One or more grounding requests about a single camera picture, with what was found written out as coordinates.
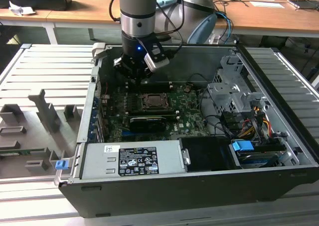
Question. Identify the long wooden desk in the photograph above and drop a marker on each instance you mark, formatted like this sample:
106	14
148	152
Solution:
74	9

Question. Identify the grey power supply with label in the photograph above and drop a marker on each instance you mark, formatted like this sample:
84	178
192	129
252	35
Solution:
99	161

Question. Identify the white power adapter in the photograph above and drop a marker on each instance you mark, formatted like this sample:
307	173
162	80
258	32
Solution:
213	38

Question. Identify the green motherboard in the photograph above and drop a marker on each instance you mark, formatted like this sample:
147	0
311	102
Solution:
189	111

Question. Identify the crumpled white paper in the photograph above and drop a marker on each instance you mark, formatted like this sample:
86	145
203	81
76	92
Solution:
21	9

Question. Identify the hard disk in blue carrier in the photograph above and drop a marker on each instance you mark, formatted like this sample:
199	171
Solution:
241	146

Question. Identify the grey parts rack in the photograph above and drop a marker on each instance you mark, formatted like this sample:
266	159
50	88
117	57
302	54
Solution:
37	126

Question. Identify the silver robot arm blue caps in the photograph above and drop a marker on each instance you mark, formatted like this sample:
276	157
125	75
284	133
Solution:
137	2

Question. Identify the grey case latch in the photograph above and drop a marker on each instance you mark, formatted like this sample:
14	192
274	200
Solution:
98	50

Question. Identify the CPU socket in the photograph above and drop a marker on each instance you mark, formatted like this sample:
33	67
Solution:
168	97

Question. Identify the small blue clip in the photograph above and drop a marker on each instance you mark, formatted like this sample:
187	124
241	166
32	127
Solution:
61	165

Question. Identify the green RAM stick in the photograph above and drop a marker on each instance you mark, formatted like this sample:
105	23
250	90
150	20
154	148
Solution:
22	151

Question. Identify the black graphics card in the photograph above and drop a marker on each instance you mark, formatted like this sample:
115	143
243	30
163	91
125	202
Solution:
147	124

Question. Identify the grey notebook on desk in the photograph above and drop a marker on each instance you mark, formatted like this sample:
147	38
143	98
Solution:
304	4

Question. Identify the black open PC case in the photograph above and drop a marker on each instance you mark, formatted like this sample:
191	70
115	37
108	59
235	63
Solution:
149	198

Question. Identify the silver metal drive cage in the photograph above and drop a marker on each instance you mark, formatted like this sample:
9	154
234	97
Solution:
224	94

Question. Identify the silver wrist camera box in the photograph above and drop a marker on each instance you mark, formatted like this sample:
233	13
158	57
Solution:
157	60

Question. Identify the white paper sheet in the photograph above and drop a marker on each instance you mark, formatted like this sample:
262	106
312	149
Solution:
268	4

